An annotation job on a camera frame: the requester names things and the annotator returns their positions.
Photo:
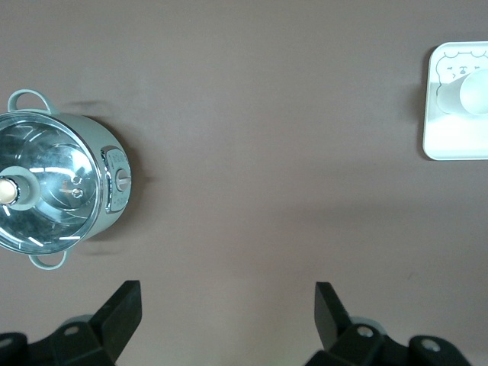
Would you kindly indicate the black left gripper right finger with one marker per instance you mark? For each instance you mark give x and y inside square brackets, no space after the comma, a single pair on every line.
[343,339]

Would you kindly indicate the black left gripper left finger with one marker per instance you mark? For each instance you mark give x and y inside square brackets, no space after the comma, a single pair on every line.
[110,328]

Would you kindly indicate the white plastic cup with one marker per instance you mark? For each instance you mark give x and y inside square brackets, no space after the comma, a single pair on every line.
[472,91]

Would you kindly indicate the glass pot lid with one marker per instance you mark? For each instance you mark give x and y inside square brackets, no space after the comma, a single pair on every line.
[57,160]

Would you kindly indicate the white bear print tray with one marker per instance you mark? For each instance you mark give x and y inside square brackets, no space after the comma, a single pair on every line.
[450,141]

